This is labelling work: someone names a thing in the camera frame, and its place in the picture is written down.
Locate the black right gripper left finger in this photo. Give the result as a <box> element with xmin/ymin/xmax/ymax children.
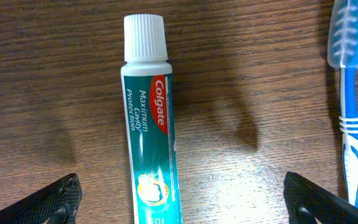
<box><xmin>0</xmin><ymin>173</ymin><xmax>83</xmax><ymax>224</ymax></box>

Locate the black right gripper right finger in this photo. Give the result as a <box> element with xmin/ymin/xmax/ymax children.
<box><xmin>283</xmin><ymin>172</ymin><xmax>358</xmax><ymax>224</ymax></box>

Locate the teal toothpaste tube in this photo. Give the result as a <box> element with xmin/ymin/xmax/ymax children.
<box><xmin>121</xmin><ymin>14</ymin><xmax>183</xmax><ymax>224</ymax></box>

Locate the blue white toothbrush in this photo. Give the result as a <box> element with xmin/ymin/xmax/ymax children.
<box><xmin>327</xmin><ymin>0</ymin><xmax>358</xmax><ymax>208</ymax></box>

